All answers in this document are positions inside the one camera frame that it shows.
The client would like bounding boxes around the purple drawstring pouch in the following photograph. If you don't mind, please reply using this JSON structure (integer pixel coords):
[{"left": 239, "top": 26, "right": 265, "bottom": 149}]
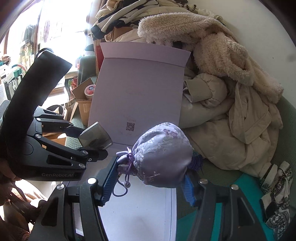
[{"left": 116, "top": 122, "right": 193, "bottom": 189}]

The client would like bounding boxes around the red paper box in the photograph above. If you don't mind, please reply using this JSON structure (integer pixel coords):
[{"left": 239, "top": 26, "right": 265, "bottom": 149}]
[{"left": 95, "top": 45, "right": 104, "bottom": 74}]

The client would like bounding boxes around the black white knit scarf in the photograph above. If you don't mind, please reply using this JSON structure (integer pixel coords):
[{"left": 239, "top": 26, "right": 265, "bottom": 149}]
[{"left": 259, "top": 161, "right": 293, "bottom": 240}]

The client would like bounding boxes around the small brown cardboard box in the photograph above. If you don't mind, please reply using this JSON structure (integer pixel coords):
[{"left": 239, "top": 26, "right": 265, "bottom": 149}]
[{"left": 72, "top": 78, "right": 96, "bottom": 126}]

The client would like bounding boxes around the striped clothes pile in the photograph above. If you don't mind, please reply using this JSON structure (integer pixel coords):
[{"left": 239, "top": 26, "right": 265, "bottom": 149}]
[{"left": 90, "top": 1, "right": 188, "bottom": 40}]

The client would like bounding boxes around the cream fleece garment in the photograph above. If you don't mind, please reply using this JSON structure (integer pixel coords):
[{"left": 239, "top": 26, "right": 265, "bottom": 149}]
[{"left": 137, "top": 13, "right": 283, "bottom": 103}]

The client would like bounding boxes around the beige puffer jacket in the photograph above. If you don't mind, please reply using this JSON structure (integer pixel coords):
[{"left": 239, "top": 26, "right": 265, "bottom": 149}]
[{"left": 179, "top": 73, "right": 283, "bottom": 177}]

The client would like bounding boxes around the small smoky plastic box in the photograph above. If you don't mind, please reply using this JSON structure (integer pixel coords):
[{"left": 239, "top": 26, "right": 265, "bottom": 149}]
[{"left": 78, "top": 121, "right": 113, "bottom": 150}]

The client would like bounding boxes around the person left hand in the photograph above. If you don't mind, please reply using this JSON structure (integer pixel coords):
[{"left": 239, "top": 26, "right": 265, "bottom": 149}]
[{"left": 1, "top": 159, "right": 21, "bottom": 206}]

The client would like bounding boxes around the teal bubble mailer mat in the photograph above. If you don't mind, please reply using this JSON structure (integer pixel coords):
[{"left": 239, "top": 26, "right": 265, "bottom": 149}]
[{"left": 176, "top": 174, "right": 275, "bottom": 240}]

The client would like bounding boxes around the white open gift box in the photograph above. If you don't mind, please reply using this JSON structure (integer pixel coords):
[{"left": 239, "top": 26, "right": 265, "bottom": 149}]
[{"left": 83, "top": 42, "right": 190, "bottom": 240}]

